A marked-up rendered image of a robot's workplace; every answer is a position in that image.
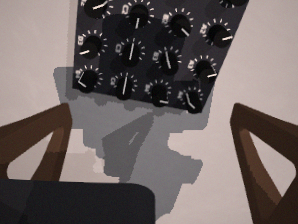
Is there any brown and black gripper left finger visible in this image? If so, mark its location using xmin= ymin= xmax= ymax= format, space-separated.
xmin=0 ymin=103 xmax=73 ymax=181

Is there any black knob box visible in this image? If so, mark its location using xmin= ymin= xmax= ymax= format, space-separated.
xmin=72 ymin=0 xmax=249 ymax=114

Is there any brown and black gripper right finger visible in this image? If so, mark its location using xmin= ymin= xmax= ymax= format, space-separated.
xmin=230 ymin=103 xmax=298 ymax=224

